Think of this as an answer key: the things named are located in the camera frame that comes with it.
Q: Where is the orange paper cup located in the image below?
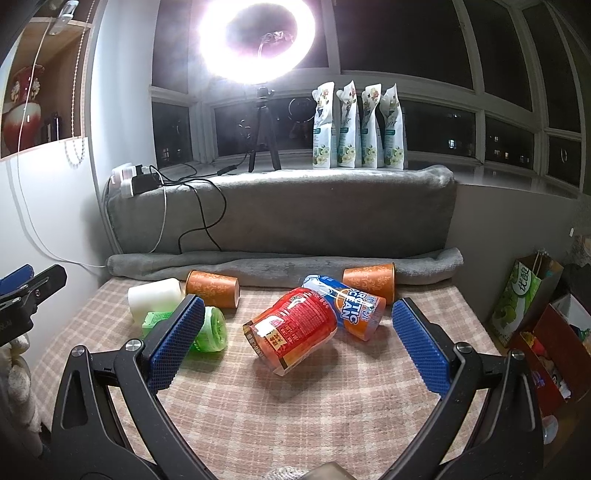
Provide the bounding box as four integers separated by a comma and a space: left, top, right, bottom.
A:
342, 262, 396, 305
185, 270, 240, 309

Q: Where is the white plastic cup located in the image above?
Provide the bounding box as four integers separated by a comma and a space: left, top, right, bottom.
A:
127, 278, 185, 324

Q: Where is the red cardboard box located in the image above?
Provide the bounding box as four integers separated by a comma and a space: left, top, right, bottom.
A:
509, 305, 590, 416

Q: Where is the white power strip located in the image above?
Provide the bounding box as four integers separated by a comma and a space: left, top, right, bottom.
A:
110, 163, 162, 199

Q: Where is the green paper shopping bag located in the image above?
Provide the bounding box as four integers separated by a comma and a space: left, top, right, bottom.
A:
489, 250, 563, 347

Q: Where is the checkered beige table cloth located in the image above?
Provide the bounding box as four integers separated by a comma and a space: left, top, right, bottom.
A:
32, 278, 499, 479

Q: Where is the green tea bottle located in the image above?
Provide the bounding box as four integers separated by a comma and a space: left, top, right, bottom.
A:
141, 306, 228, 353

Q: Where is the red white ceramic vase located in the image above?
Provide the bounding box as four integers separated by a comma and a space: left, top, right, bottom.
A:
2, 64, 45, 154

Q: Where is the blue orange label bottle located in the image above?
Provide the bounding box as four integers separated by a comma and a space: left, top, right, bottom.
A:
303, 275, 386, 341

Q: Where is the red label plastic bottle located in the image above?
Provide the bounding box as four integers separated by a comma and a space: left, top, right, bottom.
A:
242, 287, 338, 376

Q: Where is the grey rolled blanket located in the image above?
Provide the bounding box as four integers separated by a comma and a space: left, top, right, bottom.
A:
106, 248, 464, 289

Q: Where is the grey sofa back cushion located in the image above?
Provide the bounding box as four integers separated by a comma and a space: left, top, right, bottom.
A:
107, 166, 458, 258

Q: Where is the black tripod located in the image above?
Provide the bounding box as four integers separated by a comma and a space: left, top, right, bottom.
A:
249, 86, 281, 173

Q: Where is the white refill pouch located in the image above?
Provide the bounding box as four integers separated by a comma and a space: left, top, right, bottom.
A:
361, 83, 384, 169
312, 82, 335, 169
380, 85, 405, 170
337, 81, 362, 168

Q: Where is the white cable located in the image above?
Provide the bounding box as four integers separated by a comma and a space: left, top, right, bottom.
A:
6, 18, 168, 270

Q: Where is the black power cable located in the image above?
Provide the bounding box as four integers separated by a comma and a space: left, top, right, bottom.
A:
147, 151, 253, 255

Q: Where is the wooden wall shelf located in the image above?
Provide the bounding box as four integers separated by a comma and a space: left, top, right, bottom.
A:
4, 17, 91, 140

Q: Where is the ring light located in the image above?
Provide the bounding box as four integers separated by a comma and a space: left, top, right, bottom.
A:
197, 1, 317, 85

